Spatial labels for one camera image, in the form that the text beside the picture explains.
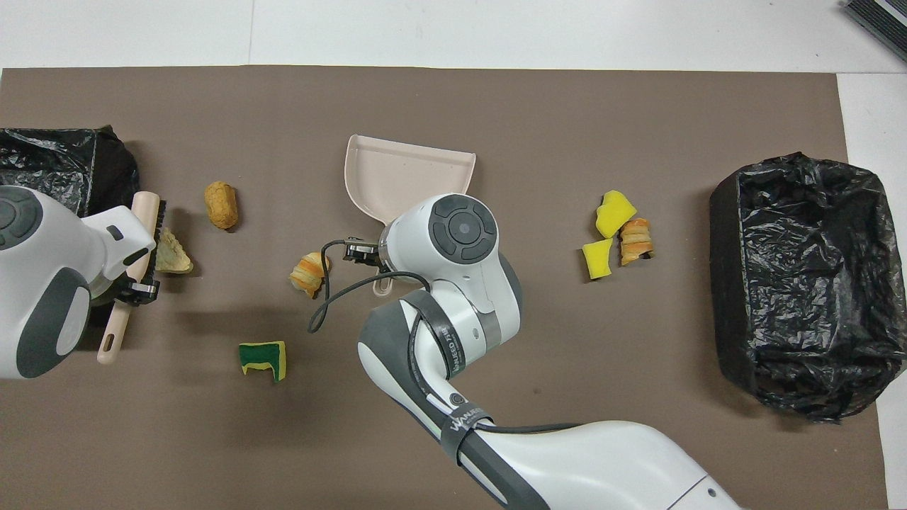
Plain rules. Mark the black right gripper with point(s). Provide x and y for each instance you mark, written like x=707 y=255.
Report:
x=360 y=252

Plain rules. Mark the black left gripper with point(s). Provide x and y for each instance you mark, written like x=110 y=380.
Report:
x=144 y=293

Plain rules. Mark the pale bread chunk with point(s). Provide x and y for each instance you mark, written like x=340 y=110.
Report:
x=172 y=255

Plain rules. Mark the striped croissant pastry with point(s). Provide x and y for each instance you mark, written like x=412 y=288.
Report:
x=309 y=275
x=636 y=242

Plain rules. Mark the beige hand brush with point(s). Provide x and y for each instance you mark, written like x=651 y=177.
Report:
x=147 y=209

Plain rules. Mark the beige plastic dustpan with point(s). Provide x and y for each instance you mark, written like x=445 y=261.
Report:
x=404 y=173

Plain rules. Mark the brown bread roll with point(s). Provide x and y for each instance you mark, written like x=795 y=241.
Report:
x=221 y=205

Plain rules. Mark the green and yellow sponge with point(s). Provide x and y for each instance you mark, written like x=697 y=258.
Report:
x=262 y=361

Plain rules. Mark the small yellow sponge piece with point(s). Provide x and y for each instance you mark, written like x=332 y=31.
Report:
x=597 y=259

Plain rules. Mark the large yellow sponge piece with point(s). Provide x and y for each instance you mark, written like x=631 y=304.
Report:
x=615 y=212

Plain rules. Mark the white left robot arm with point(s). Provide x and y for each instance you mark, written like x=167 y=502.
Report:
x=42 y=283

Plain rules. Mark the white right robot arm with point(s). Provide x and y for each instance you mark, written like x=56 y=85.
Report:
x=453 y=297

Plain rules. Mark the black bag-covered bin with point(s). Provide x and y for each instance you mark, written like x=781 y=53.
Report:
x=49 y=159

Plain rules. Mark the open black bag-lined bin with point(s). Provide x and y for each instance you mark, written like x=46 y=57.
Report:
x=808 y=283

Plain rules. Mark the brown table mat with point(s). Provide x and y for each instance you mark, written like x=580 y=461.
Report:
x=496 y=106

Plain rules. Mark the dark grey ribbed panel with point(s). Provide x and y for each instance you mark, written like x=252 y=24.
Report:
x=882 y=21

